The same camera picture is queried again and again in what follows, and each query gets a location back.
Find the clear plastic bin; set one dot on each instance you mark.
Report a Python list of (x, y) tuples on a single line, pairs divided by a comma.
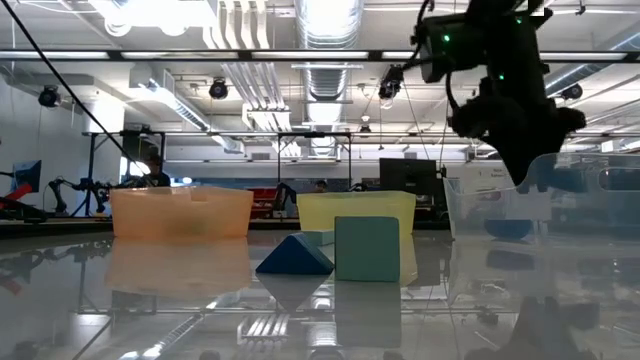
[(475, 210)]

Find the person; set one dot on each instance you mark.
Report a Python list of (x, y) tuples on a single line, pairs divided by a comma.
[(157, 175), (320, 186)]

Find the black background robot arm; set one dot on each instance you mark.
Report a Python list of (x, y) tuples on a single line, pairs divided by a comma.
[(85, 189)]

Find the wide silver ventilation duct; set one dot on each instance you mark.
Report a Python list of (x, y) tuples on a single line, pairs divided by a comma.
[(327, 30)]

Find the blue rounded block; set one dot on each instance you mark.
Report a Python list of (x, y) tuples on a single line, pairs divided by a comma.
[(507, 229)]

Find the dark blue triangular block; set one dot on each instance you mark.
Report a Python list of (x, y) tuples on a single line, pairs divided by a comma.
[(295, 260)]

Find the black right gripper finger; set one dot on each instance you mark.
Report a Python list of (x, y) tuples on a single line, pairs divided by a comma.
[(537, 145), (512, 150)]

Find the blue screen monitor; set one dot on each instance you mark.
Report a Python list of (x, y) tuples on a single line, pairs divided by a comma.
[(27, 177)]

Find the black monitor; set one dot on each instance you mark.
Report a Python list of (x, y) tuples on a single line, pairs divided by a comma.
[(407, 177)]

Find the orange translucent plastic bin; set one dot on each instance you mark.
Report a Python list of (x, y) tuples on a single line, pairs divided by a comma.
[(180, 215)]

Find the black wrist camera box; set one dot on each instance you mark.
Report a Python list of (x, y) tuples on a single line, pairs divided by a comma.
[(450, 50)]

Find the red storage bins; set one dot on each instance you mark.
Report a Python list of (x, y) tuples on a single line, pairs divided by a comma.
[(262, 200)]

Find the teal square block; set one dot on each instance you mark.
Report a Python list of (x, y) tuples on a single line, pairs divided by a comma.
[(367, 250)]

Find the black ceiling spotlight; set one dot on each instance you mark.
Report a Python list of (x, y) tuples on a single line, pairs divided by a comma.
[(391, 82), (218, 90), (571, 92), (49, 96)]

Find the light teal flat block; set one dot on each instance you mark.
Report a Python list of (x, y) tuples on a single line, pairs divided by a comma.
[(322, 237)]

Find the yellow translucent plastic bin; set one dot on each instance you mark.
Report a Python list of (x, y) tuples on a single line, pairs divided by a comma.
[(360, 205)]

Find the black overhead beam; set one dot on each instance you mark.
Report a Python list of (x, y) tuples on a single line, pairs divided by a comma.
[(200, 55)]

